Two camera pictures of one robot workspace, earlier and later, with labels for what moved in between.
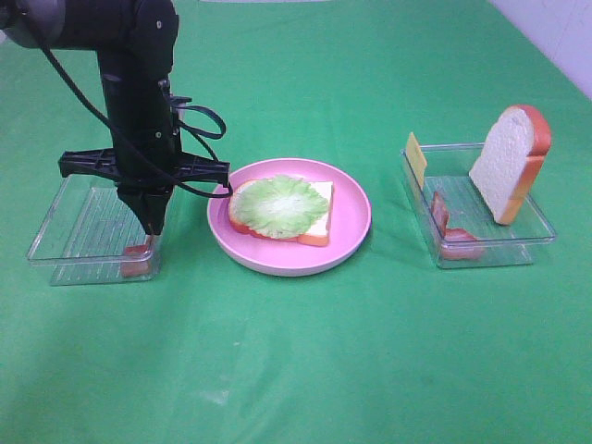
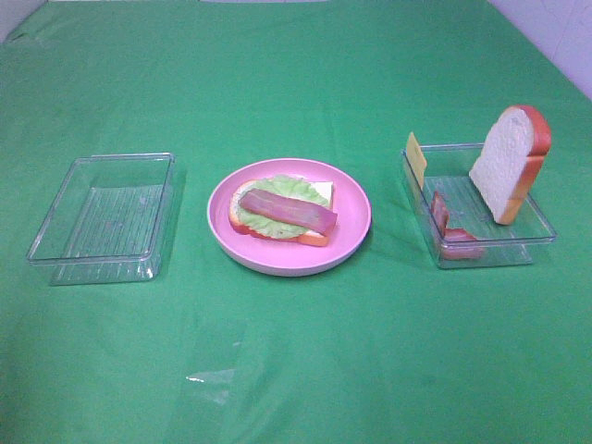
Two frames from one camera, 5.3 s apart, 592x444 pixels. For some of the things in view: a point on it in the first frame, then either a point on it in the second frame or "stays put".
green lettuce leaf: x=277 y=206 stays put
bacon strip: x=136 y=261 to x=289 y=208
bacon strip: x=455 y=243 stays put
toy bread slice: x=317 y=235 stays put
